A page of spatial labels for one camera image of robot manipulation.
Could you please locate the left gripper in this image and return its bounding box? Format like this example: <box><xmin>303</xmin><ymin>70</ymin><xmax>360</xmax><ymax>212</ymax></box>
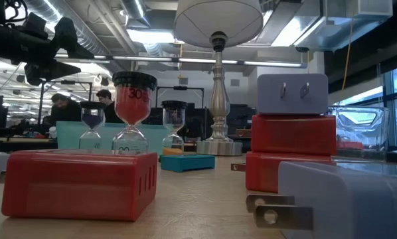
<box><xmin>18</xmin><ymin>11</ymin><xmax>95</xmax><ymax>87</ymax></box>

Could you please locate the blue sand hourglass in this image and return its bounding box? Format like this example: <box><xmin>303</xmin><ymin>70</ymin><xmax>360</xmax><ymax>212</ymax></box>
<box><xmin>78</xmin><ymin>101</ymin><xmax>107</xmax><ymax>151</ymax></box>

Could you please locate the red sand hourglass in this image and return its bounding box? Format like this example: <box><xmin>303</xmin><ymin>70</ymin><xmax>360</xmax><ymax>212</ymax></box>
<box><xmin>112</xmin><ymin>71</ymin><xmax>158</xmax><ymax>155</ymax></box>

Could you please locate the orange sand hourglass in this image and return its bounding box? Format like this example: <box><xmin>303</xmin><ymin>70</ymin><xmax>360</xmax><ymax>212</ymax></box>
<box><xmin>161</xmin><ymin>100</ymin><xmax>189</xmax><ymax>157</ymax></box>

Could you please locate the red wall charger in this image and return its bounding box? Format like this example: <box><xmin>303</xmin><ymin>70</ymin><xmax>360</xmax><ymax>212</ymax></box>
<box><xmin>0</xmin><ymin>149</ymin><xmax>159</xmax><ymax>222</ymax></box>
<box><xmin>230</xmin><ymin>151</ymin><xmax>334</xmax><ymax>194</ymax></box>
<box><xmin>250</xmin><ymin>114</ymin><xmax>337</xmax><ymax>157</ymax></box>

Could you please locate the teal wall charger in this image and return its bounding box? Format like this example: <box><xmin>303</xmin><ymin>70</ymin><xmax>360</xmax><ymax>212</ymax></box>
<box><xmin>159</xmin><ymin>154</ymin><xmax>216</xmax><ymax>173</ymax></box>

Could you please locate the lavender wall charger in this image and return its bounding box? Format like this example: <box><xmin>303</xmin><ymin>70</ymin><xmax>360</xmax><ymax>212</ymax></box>
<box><xmin>256</xmin><ymin>73</ymin><xmax>329</xmax><ymax>116</ymax></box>
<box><xmin>245</xmin><ymin>161</ymin><xmax>397</xmax><ymax>239</ymax></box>

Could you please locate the person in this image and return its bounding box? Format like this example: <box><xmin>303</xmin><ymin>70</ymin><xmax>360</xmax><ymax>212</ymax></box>
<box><xmin>96</xmin><ymin>88</ymin><xmax>125</xmax><ymax>124</ymax></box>
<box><xmin>48</xmin><ymin>93</ymin><xmax>83</xmax><ymax>125</ymax></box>

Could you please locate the green flat mat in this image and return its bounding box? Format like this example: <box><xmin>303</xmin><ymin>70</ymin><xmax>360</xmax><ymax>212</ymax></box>
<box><xmin>56</xmin><ymin>120</ymin><xmax>170</xmax><ymax>157</ymax></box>

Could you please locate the long ceiling light bar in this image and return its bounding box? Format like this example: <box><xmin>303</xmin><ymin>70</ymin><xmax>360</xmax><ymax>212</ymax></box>
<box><xmin>54</xmin><ymin>54</ymin><xmax>308</xmax><ymax>69</ymax></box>

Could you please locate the black equipment cabinet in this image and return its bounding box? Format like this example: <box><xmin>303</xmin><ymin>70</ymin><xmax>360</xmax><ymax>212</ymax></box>
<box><xmin>145</xmin><ymin>102</ymin><xmax>258</xmax><ymax>153</ymax></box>

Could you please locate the table lamp white shade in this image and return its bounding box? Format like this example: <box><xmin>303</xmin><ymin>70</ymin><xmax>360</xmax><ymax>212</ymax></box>
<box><xmin>173</xmin><ymin>0</ymin><xmax>264</xmax><ymax>157</ymax></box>

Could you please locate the clear plastic bin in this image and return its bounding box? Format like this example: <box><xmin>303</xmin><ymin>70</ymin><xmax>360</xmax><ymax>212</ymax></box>
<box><xmin>327</xmin><ymin>105</ymin><xmax>391</xmax><ymax>163</ymax></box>

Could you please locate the black gantry frame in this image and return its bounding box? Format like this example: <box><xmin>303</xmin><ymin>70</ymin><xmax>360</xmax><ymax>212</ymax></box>
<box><xmin>37</xmin><ymin>80</ymin><xmax>93</xmax><ymax>125</ymax></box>
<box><xmin>155</xmin><ymin>86</ymin><xmax>205</xmax><ymax>109</ymax></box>

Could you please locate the yellow hanging cable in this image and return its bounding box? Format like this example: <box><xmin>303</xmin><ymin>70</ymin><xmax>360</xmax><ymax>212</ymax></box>
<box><xmin>342</xmin><ymin>16</ymin><xmax>355</xmax><ymax>91</ymax></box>

